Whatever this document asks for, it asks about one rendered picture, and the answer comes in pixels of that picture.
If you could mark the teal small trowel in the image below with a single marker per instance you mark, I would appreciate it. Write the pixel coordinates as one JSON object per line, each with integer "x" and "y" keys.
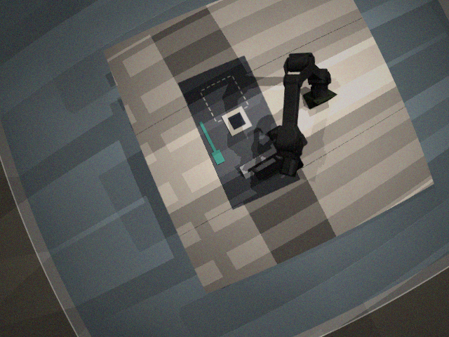
{"x": 216, "y": 153}

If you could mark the white square tile with dark square center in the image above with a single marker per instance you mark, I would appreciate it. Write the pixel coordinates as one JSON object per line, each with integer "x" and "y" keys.
{"x": 236, "y": 121}

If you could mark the dark grey rectangular mat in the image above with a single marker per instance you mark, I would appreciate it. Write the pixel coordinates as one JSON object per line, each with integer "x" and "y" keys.
{"x": 223, "y": 97}

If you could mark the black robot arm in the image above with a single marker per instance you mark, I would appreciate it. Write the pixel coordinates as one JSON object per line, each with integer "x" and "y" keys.
{"x": 290, "y": 140}

